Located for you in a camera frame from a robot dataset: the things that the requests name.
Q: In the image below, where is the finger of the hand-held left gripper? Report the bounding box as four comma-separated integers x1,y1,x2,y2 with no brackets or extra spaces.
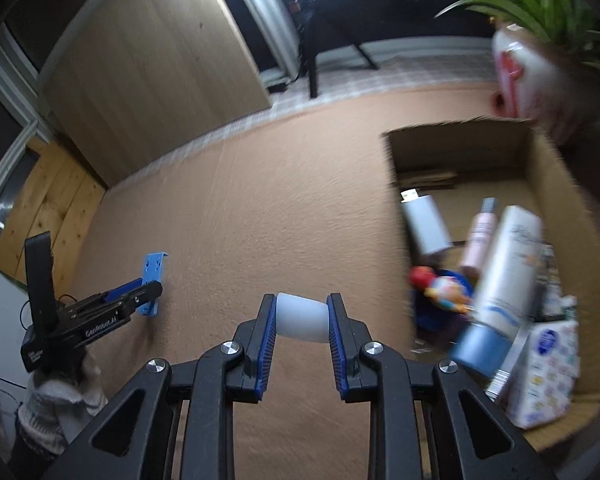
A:
105,280,148,305
124,281,163,317

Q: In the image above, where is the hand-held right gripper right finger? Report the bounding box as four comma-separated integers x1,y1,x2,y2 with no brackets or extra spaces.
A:
326,292,556,480

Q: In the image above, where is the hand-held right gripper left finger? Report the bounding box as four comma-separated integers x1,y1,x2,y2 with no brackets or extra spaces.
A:
65,294,279,480

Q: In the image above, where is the blue plastic phone stand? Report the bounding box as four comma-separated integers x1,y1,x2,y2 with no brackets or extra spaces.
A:
139,251,170,318

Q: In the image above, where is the white eraser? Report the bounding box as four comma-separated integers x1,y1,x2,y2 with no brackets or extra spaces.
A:
275,292,331,345

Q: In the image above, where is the cartoon doll badge clip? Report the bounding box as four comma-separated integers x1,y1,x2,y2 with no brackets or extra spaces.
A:
408,266,473,316

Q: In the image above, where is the white charger adapter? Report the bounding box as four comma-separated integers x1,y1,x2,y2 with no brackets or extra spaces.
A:
399,188,453,257

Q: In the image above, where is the pink cosmetic tube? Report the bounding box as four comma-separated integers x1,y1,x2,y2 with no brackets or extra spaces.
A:
459,198,499,271

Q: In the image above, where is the white blue sunscreen tube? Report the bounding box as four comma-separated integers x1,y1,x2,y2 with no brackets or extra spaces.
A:
451,205,546,377

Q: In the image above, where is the patterned tissue pack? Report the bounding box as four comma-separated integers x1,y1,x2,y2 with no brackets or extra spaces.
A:
505,320,581,429

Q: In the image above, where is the cardboard box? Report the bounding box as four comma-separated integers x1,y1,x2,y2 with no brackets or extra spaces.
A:
380,117,600,453

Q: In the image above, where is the pine slatted board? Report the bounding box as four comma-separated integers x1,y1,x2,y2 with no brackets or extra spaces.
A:
0,140,107,288

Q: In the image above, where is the light wooden board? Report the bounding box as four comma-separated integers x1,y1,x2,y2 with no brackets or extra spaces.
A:
37,0,274,187

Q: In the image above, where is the white red flower pot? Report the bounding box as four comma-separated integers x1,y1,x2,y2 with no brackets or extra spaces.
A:
491,22,598,147

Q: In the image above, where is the white window frame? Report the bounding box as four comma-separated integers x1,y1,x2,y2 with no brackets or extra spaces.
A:
0,25,56,246

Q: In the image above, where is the ring light cable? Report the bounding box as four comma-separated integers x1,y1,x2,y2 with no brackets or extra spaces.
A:
267,72,303,93

